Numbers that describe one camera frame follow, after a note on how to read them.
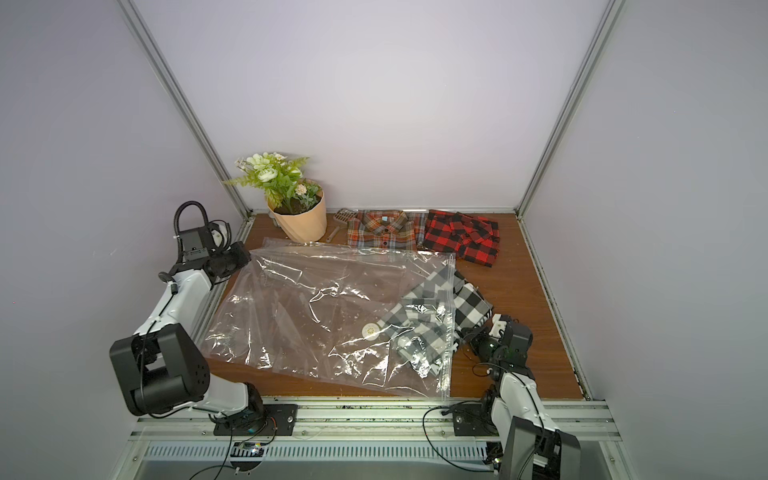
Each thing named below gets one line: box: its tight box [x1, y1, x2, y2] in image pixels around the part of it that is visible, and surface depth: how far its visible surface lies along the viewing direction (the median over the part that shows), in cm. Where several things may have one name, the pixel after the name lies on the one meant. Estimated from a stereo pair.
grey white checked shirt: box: [377, 265, 493, 374], surface depth 90 cm
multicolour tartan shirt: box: [347, 210, 428, 251], surface depth 112 cm
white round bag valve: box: [361, 322, 380, 341], surface depth 89 cm
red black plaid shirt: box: [422, 210, 501, 268], surface depth 112 cm
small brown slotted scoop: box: [326, 208, 358, 243], surface depth 120 cm
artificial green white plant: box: [224, 151, 322, 214], surface depth 94 cm
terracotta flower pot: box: [267, 184, 327, 243], surface depth 102 cm
